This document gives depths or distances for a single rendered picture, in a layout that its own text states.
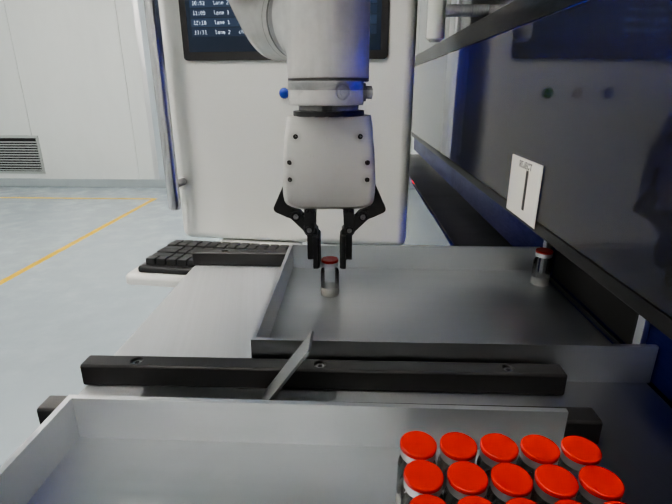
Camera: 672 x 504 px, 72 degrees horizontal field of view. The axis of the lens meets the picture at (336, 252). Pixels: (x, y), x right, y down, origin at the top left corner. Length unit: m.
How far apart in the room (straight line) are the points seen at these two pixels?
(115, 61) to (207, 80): 5.12
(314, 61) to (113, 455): 0.37
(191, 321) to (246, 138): 0.54
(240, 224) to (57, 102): 5.54
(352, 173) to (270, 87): 0.51
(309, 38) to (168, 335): 0.32
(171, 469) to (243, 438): 0.05
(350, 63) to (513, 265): 0.36
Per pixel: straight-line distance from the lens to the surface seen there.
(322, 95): 0.47
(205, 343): 0.48
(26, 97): 6.67
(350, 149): 0.49
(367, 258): 0.64
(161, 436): 0.37
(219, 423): 0.35
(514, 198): 0.54
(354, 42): 0.48
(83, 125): 6.36
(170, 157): 1.00
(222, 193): 1.03
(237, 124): 1.00
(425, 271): 0.64
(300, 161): 0.50
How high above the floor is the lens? 1.12
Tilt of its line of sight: 19 degrees down
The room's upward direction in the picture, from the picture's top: straight up
